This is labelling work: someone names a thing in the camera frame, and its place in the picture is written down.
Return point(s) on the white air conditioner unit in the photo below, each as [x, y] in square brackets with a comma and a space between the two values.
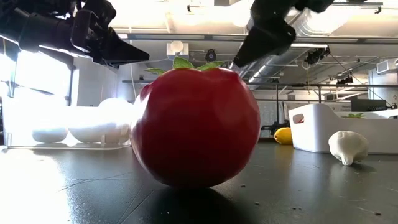
[387, 66]

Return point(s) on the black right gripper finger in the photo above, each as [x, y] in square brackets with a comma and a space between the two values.
[267, 40]

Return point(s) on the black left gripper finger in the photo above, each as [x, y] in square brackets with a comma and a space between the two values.
[124, 51]

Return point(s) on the black floor stand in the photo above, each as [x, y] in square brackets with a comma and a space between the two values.
[272, 127]

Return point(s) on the white curtain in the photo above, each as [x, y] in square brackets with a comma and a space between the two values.
[267, 112]

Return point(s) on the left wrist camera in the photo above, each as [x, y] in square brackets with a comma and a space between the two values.
[99, 12]

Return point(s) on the white plastic basket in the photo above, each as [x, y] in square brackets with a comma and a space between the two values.
[314, 137]

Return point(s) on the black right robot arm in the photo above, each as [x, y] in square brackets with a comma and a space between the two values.
[314, 4]

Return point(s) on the frosted translucent plastic basket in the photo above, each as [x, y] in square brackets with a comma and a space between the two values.
[84, 115]

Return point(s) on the black computer monitor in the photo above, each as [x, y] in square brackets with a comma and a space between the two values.
[368, 105]

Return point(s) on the white overhead camera box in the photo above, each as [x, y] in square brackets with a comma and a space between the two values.
[177, 49]

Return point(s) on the black track light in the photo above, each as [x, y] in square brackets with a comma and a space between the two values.
[317, 56]
[344, 81]

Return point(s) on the silver ventilation duct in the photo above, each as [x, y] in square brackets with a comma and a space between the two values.
[280, 62]

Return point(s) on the black round camera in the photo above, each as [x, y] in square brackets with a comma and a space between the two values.
[211, 55]

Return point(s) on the white toy garlic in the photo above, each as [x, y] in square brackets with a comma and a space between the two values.
[348, 144]

